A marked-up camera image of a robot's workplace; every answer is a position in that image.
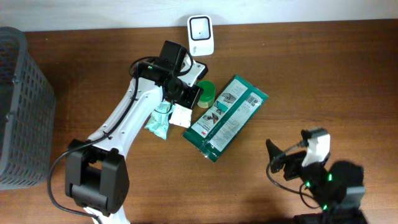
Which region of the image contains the white cream tube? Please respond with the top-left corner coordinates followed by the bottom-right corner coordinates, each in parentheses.
top-left (169, 104), bottom-right (192, 128)

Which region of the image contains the green lid jar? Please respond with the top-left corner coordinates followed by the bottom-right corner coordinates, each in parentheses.
top-left (197, 80), bottom-right (215, 108)

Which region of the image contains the mint green tissue packet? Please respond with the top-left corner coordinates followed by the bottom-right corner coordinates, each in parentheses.
top-left (144, 100), bottom-right (175, 140)

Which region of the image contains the green wipes packet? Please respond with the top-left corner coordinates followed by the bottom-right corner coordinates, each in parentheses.
top-left (183, 75), bottom-right (269, 162)

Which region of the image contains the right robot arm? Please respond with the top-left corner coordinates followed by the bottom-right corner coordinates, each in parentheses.
top-left (266, 139), bottom-right (368, 224)

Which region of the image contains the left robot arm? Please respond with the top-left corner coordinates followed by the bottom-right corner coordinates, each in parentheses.
top-left (65, 57), bottom-right (208, 223)

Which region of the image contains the white barcode scanner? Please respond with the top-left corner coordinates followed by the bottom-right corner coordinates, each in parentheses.
top-left (187, 15), bottom-right (215, 57)

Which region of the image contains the grey plastic mesh basket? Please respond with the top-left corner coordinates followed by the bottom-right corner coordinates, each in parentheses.
top-left (1, 27), bottom-right (56, 190)

